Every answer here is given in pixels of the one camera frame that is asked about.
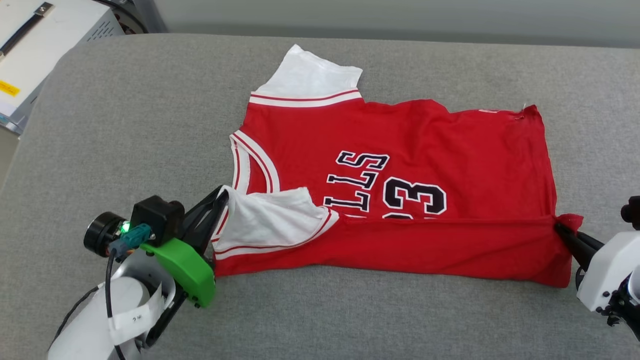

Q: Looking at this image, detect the black strap handle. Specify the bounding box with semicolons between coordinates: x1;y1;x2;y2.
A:
0;2;55;57

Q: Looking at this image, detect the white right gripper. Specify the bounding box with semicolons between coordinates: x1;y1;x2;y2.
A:
554;222;640;314

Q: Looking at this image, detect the white metal equipment box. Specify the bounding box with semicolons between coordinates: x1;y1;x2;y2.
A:
0;0;126;136

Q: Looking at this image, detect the red white basketball jersey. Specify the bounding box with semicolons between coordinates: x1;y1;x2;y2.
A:
212;44;584;289

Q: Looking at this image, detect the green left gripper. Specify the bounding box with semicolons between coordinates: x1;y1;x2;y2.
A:
140;186;230;309

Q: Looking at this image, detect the black left camera cable teal plug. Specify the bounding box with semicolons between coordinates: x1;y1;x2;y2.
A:
104;223;153;360

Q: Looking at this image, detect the white partition panel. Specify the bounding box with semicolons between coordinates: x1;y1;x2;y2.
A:
152;0;640;49

